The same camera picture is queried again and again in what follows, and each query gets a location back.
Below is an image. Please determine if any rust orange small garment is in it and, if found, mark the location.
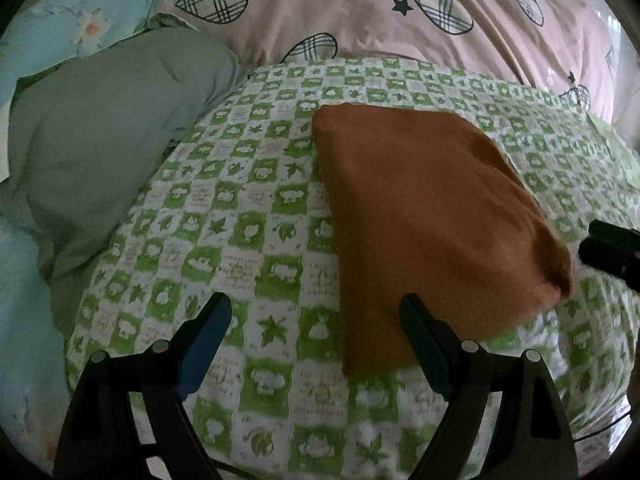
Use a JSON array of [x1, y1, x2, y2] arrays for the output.
[[311, 104, 575, 377]]

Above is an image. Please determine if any pink heart pattern quilt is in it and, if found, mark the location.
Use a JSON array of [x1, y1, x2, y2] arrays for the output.
[[154, 0, 615, 120]]

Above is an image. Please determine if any green white checkered blanket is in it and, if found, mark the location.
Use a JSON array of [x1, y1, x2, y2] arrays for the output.
[[66, 58, 639, 479]]

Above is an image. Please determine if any light blue floral sheet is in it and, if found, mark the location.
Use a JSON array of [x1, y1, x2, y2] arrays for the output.
[[1, 0, 156, 472]]

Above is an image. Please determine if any sage green pillow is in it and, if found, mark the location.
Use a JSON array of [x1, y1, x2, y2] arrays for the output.
[[9, 26, 246, 312]]

